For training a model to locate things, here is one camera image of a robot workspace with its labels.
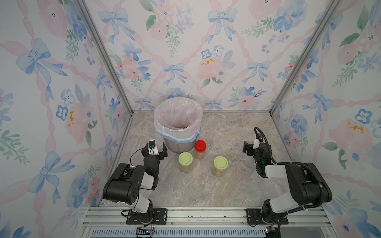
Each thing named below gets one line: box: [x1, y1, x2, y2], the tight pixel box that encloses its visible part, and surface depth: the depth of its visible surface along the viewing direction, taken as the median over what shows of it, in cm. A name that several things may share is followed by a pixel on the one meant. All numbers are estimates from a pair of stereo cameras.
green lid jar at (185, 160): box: [178, 151, 193, 173], surface depth 82 cm
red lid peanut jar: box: [194, 139, 207, 160], surface depth 90 cm
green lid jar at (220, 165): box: [213, 155, 229, 178], surface depth 81 cm
